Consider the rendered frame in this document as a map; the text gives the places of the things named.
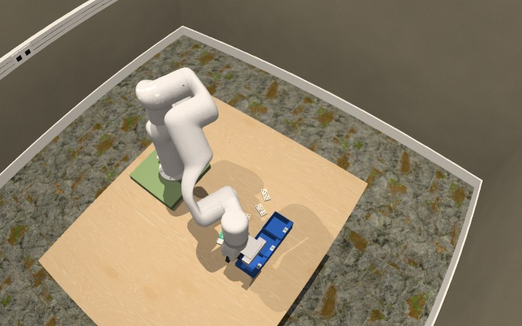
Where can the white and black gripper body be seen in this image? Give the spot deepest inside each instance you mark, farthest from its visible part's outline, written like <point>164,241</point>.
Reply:
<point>231,253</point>

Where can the green and grey eraser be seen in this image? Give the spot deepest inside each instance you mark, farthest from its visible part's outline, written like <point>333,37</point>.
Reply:
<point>220,239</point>

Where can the blue three-compartment bin rack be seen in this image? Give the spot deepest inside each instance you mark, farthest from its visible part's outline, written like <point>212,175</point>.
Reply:
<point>273,231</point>

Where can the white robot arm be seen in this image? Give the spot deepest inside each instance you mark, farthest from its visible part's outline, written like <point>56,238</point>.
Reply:
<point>181,128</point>

